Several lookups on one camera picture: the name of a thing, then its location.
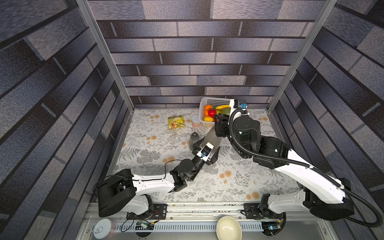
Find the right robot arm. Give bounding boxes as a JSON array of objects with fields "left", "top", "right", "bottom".
[{"left": 214, "top": 111, "right": 355, "bottom": 221}]

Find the yellow lemon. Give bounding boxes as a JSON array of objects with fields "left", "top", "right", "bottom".
[{"left": 204, "top": 117, "right": 214, "bottom": 122}]

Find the green round fruit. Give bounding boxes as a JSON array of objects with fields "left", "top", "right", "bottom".
[{"left": 222, "top": 108, "right": 231, "bottom": 118}]

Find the grey translucent spray bottle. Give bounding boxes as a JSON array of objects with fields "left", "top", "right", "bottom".
[
  {"left": 189, "top": 132, "right": 201, "bottom": 151},
  {"left": 202, "top": 126, "right": 222, "bottom": 152}
]

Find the yellow snack bag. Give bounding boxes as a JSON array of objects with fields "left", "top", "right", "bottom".
[{"left": 168, "top": 115, "right": 185, "bottom": 130}]

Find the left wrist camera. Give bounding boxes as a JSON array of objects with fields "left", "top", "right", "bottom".
[{"left": 197, "top": 143, "right": 214, "bottom": 162}]

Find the black corrugated cable hose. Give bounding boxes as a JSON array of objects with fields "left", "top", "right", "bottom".
[{"left": 228, "top": 108, "right": 384, "bottom": 228}]

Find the aluminium frame post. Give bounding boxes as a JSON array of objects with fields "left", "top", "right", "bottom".
[
  {"left": 76, "top": 0, "right": 135, "bottom": 114},
  {"left": 267, "top": 0, "right": 337, "bottom": 114}
]

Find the white plastic basket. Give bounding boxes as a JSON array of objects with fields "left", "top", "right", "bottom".
[{"left": 198, "top": 97, "right": 250, "bottom": 124}]

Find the right aluminium frame post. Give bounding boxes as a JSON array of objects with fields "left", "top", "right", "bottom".
[{"left": 267, "top": 0, "right": 337, "bottom": 114}]

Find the cream ceramic bowl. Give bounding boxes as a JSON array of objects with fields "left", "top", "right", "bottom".
[{"left": 216, "top": 216, "right": 242, "bottom": 240}]

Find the yellow banana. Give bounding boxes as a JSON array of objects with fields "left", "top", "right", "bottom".
[{"left": 216, "top": 105, "right": 231, "bottom": 111}]

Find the red apple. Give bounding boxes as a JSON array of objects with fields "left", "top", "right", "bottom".
[{"left": 208, "top": 109, "right": 217, "bottom": 118}]

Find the left aluminium frame post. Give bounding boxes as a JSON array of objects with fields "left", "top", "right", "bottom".
[{"left": 76, "top": 0, "right": 135, "bottom": 114}]

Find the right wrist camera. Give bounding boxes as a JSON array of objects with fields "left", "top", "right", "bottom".
[{"left": 230, "top": 99, "right": 249, "bottom": 119}]

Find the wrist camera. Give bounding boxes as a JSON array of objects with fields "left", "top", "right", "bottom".
[
  {"left": 197, "top": 143, "right": 214, "bottom": 162},
  {"left": 230, "top": 99, "right": 249, "bottom": 119}
]

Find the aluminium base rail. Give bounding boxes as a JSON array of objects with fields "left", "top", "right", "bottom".
[{"left": 86, "top": 201, "right": 331, "bottom": 233}]

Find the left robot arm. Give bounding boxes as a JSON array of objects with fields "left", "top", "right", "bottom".
[{"left": 95, "top": 143, "right": 220, "bottom": 218}]

